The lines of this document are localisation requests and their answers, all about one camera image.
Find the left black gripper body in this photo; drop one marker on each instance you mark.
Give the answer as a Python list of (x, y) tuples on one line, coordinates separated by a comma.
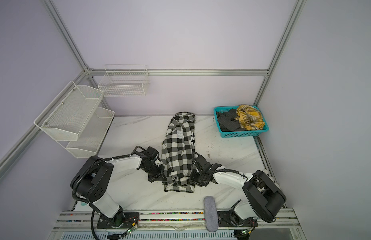
[(154, 173)]

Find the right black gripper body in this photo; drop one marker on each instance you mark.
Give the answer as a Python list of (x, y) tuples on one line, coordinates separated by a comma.
[(197, 178)]

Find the black white checkered shirt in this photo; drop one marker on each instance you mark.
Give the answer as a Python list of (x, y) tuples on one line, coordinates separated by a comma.
[(176, 153)]

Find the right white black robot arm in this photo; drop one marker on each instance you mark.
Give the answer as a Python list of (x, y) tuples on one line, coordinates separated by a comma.
[(264, 198)]

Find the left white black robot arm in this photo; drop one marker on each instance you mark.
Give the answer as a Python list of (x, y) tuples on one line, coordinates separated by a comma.
[(90, 184)]

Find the grey foam microphone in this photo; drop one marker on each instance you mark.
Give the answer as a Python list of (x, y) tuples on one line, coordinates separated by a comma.
[(210, 214)]

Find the teal plastic basket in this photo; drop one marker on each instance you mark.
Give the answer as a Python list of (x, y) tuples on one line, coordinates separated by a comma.
[(241, 133)]

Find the dark grey striped shirt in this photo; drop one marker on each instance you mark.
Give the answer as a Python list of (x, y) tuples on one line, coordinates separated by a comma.
[(228, 122)]

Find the yellow plaid shirt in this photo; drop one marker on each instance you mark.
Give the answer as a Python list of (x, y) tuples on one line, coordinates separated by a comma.
[(250, 118)]

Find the white mesh two-tier shelf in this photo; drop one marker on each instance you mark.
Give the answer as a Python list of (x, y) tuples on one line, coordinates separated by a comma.
[(76, 120)]

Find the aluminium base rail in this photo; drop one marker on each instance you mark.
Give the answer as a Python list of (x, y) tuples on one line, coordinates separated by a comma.
[(173, 225)]

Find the white wire wall basket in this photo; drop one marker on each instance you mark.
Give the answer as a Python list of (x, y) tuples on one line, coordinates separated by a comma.
[(125, 81)]

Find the aluminium frame profile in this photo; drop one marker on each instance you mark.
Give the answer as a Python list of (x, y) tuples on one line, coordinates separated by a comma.
[(185, 72)]

